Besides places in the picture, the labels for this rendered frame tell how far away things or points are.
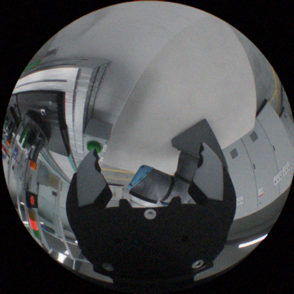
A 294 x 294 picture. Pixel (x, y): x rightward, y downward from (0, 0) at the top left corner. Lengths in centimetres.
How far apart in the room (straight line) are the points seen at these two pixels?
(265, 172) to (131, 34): 278
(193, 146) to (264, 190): 261
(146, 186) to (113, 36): 44
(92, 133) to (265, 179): 283
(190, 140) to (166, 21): 39
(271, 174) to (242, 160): 111
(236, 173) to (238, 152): 52
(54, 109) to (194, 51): 32
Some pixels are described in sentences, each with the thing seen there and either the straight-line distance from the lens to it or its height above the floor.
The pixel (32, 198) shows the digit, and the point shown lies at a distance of 52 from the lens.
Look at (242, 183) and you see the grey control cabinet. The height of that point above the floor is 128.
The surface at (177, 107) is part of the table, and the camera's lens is 30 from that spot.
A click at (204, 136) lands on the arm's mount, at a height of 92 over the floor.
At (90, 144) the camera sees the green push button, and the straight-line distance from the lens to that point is 24.
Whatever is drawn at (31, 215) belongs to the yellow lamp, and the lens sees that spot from 54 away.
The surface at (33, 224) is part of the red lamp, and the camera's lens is 56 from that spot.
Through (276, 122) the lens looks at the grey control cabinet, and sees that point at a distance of 295.
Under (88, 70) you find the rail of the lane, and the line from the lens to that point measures 15.
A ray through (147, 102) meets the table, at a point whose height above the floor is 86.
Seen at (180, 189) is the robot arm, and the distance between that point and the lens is 38.
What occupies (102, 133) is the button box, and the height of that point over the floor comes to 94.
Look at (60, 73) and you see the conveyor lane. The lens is 19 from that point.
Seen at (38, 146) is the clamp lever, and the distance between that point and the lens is 28.
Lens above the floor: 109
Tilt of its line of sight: 33 degrees down
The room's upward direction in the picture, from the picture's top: 175 degrees clockwise
